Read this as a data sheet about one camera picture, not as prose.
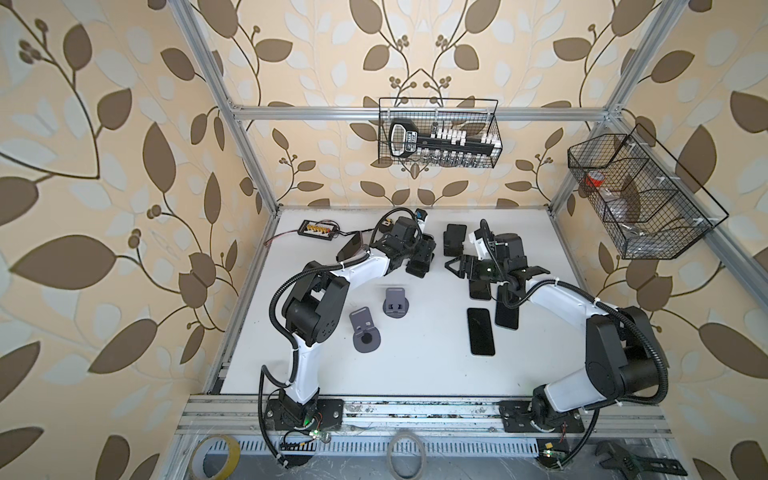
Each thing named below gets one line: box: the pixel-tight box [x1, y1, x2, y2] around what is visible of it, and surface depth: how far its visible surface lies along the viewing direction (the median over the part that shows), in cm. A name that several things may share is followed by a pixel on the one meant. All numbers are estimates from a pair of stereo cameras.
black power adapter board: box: [298, 219, 340, 241], surface depth 114 cm
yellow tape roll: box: [189, 434, 240, 480], surface depth 68 cm
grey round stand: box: [382, 287, 410, 319], surface depth 91 cm
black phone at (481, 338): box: [467, 308, 495, 356], surface depth 91 cm
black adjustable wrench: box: [595, 440, 688, 476], surface depth 69 cm
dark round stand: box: [349, 306, 381, 353], surface depth 86 cm
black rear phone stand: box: [443, 224, 467, 257], surface depth 106 cm
